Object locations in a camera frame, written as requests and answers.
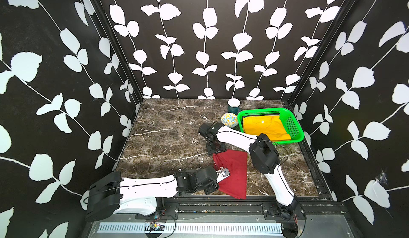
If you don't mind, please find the red t-shirt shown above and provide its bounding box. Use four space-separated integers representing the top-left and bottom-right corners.
213 149 248 200

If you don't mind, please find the yellow t-shirt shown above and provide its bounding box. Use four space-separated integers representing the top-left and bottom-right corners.
242 115 291 142

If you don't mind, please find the green plastic laundry basket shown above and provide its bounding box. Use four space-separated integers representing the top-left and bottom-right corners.
238 107 305 145

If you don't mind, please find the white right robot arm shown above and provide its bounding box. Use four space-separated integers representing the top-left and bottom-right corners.
198 122 299 220

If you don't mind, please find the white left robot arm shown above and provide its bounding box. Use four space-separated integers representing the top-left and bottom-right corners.
83 166 230 222

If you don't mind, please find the patterned ceramic bowl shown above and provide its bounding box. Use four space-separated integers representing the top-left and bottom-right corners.
220 113 238 128

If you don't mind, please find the green mug white inside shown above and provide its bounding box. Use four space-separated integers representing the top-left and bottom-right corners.
228 98 241 115

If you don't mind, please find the small electronics board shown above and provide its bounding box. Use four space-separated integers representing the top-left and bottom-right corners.
149 223 165 233

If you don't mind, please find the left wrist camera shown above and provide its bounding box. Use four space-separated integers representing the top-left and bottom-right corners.
217 167 231 180

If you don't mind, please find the white perforated cable tray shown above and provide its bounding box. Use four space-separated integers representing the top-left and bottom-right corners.
97 222 282 235

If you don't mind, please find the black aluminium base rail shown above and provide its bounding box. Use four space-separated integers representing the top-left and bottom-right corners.
92 194 346 221

